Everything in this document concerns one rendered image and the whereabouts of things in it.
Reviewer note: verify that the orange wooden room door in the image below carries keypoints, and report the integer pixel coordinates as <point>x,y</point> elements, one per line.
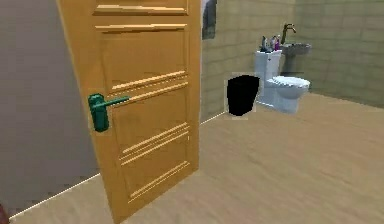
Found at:
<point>146,110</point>

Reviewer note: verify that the black waste bin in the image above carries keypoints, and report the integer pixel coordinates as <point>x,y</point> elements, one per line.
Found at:
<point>241,95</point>

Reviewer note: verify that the white toilet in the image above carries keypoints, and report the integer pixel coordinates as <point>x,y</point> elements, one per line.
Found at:
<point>283,86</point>

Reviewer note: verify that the grey pedestal sink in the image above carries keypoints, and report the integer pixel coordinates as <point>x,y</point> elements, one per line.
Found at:
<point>294,53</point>

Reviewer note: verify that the pink bottle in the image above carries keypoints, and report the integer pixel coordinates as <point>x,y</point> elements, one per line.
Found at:
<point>277,44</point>

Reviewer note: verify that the grey hanging towel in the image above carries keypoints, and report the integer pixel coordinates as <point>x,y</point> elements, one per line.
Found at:
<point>209,18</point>

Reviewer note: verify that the white bottle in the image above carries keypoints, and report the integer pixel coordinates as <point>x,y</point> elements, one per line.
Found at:
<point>272,43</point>

